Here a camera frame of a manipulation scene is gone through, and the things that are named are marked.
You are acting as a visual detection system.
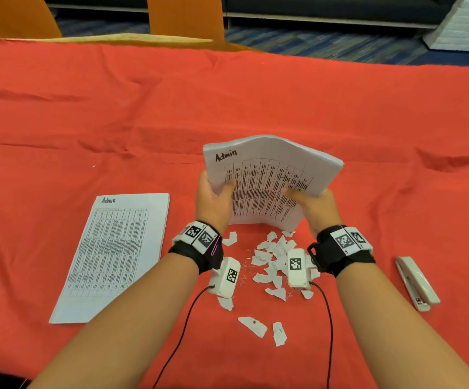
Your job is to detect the black camera cable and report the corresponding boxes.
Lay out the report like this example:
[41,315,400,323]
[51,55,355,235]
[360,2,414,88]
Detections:
[152,285,216,389]
[309,281,334,389]

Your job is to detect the person's right forearm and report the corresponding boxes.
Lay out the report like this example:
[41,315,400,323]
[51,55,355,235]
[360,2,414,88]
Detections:
[336,261,469,389]

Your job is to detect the black marker wristband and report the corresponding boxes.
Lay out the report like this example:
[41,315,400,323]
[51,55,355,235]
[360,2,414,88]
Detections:
[307,225,376,278]
[168,220,224,275]

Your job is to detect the red tablecloth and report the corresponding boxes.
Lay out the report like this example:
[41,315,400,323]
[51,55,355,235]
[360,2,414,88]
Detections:
[0,36,469,389]

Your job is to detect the stack of printed papers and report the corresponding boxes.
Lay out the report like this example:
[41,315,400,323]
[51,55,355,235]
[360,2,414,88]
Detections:
[49,193,170,325]
[203,135,345,233]

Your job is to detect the dark blue sofa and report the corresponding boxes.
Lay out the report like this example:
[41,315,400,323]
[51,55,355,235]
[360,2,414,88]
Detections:
[44,0,462,30]

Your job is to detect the person's left hand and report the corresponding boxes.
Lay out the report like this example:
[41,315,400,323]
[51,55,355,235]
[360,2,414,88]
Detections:
[195,170,237,236]

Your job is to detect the person's right hand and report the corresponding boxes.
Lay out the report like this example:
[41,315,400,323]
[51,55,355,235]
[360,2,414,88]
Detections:
[282,186,343,239]

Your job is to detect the person's left forearm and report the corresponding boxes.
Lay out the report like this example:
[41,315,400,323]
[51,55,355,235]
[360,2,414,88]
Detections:
[28,253,201,389]

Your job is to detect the white stapler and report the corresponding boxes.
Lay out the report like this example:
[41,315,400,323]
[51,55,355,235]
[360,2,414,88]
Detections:
[394,256,441,312]

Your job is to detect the torn white paper scraps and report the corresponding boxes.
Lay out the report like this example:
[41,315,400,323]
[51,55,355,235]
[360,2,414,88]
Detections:
[217,230,321,348]

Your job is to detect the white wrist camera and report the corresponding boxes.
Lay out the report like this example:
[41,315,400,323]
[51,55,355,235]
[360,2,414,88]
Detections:
[286,248,312,290]
[208,257,242,299]

